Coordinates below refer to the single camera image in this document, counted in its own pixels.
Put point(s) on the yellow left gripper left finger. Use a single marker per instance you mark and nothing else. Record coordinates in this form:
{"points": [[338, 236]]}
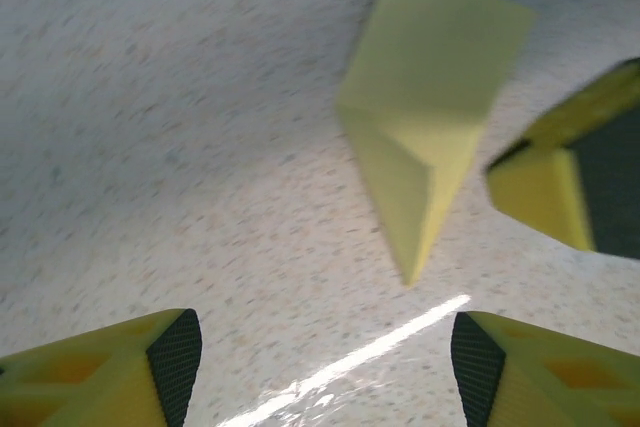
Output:
{"points": [[75, 387]]}

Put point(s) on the yellow cloth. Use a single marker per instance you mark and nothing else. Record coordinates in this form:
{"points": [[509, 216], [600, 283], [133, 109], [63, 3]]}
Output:
{"points": [[425, 72]]}

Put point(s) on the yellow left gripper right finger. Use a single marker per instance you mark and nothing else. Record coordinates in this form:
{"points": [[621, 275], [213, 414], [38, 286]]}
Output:
{"points": [[565, 382]]}

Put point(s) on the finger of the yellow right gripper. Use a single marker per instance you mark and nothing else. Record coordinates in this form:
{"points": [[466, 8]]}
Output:
{"points": [[540, 192]]}

